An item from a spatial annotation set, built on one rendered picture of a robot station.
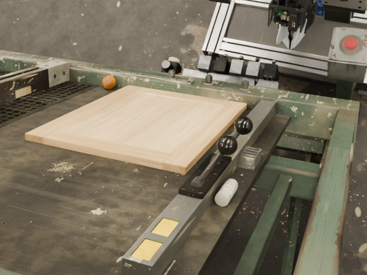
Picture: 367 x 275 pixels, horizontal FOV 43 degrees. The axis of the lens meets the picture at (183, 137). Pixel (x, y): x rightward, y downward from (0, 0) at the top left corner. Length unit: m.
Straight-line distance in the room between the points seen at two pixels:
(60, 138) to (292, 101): 0.74
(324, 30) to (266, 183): 1.25
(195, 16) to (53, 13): 0.94
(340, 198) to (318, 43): 1.49
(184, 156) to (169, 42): 1.69
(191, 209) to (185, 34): 1.97
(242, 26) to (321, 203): 1.64
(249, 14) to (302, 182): 1.37
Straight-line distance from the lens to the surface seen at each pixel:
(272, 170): 1.24
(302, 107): 1.53
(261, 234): 0.97
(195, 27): 2.73
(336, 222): 0.85
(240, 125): 0.95
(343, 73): 1.64
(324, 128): 1.54
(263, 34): 2.40
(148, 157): 1.09
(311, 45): 2.35
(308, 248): 0.76
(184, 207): 0.85
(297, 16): 0.98
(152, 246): 0.74
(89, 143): 1.17
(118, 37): 2.87
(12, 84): 1.58
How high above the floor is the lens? 2.37
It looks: 69 degrees down
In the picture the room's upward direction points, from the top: 53 degrees counter-clockwise
